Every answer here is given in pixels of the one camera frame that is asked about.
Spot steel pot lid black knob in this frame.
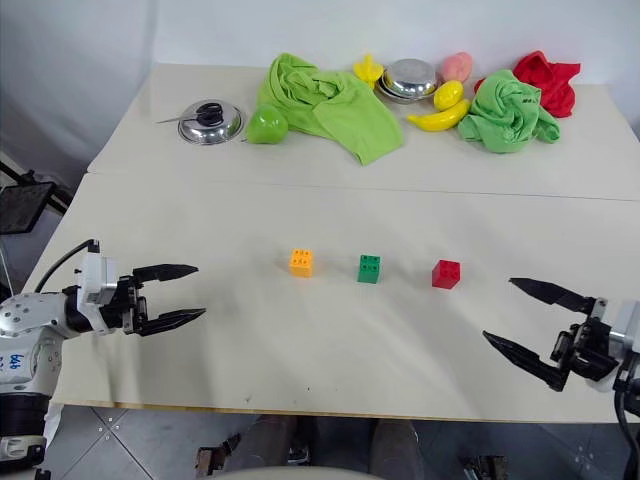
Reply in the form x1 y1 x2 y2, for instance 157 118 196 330
177 98 248 147

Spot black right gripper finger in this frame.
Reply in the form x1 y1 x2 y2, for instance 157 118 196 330
508 276 597 316
481 329 572 394

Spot pink toy peach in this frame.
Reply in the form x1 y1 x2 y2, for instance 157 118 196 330
439 51 475 84

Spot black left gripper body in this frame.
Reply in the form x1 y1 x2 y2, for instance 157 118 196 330
98 273 151 336

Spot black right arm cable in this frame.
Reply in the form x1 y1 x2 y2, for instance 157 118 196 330
613 388 640 480

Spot large light green cloth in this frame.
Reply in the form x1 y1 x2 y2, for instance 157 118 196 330
255 51 405 168

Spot red cloth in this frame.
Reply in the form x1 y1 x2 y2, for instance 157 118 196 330
473 49 583 120

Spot rusty metal bracket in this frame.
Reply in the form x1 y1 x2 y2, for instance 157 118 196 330
194 431 242 478

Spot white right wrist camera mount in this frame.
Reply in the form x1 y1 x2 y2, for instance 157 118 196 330
592 297 640 354

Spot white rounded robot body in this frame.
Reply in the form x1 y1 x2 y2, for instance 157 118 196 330
207 464 386 480

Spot yellow toy banana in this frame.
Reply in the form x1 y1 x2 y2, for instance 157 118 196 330
406 97 473 134

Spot green studded toy cube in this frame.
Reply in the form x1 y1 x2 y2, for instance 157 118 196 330
356 253 383 285

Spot yellow toy starfruit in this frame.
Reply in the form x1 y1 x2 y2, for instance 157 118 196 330
352 52 387 92

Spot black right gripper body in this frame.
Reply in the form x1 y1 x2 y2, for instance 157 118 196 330
549 297 622 384

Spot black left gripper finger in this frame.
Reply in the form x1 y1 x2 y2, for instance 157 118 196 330
139 306 208 338
131 262 200 285

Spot green toy pepper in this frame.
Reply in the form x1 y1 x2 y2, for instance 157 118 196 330
246 104 290 147

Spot crumpled light green cloth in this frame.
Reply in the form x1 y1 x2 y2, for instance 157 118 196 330
457 69 563 155

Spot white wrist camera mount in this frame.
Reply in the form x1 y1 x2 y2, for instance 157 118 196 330
592 297 640 354
73 251 122 307

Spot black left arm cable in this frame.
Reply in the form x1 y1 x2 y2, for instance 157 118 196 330
33 238 102 294

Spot dark rounded shape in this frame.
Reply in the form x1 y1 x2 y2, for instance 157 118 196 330
368 418 427 476
234 413 312 474

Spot black stand pole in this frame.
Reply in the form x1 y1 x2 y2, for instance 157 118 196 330
0 158 76 214

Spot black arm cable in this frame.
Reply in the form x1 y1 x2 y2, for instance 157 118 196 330
33 238 102 294
613 388 640 480

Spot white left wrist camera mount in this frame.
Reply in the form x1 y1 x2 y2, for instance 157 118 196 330
73 251 122 307

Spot orange studded toy cube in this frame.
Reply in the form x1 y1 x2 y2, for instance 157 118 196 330
288 247 316 279

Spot dark metal bracket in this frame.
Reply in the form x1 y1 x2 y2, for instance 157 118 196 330
458 453 507 480

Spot stacked steel bowls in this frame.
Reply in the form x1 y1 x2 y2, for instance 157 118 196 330
375 58 442 106

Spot black tablet on stand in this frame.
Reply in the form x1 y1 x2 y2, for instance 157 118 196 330
0 180 58 236

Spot thin metal utensil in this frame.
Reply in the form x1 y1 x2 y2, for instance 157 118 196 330
155 111 197 126

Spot red studded toy cube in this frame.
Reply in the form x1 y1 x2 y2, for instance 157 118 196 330
431 258 463 291

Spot yellow toy lemon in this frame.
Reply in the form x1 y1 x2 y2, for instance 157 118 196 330
432 79 466 113

